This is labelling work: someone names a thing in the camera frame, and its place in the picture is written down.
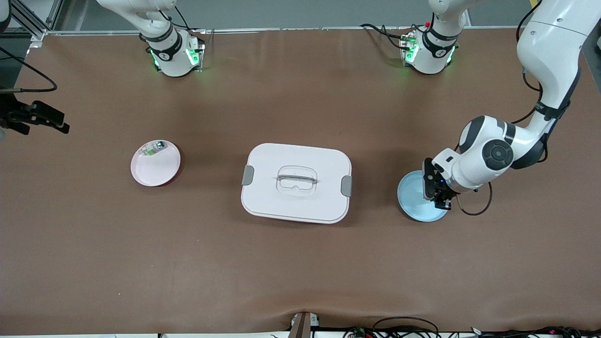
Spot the light blue round plate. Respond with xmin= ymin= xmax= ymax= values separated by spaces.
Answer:
xmin=397 ymin=170 xmax=450 ymax=223

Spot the black looped cable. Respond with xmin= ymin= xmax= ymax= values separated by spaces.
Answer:
xmin=372 ymin=316 xmax=440 ymax=338

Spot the brown table mat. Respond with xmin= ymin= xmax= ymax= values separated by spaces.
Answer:
xmin=0 ymin=27 xmax=601 ymax=336

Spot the clear box lid handle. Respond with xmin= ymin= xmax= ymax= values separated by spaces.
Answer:
xmin=276 ymin=165 xmax=318 ymax=195

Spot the green clear switch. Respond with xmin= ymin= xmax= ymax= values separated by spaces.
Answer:
xmin=142 ymin=140 xmax=167 ymax=157

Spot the black cable bundle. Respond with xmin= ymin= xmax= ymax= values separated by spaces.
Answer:
xmin=470 ymin=326 xmax=601 ymax=338

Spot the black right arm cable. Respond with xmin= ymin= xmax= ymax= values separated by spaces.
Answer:
xmin=0 ymin=46 xmax=58 ymax=93

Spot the white lidded storage box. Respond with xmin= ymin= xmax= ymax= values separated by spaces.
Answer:
xmin=241 ymin=143 xmax=353 ymax=224

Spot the pink round plate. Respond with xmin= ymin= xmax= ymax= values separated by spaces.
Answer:
xmin=131 ymin=139 xmax=181 ymax=187

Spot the aluminium frame profile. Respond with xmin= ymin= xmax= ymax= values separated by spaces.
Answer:
xmin=0 ymin=0 xmax=64 ymax=47

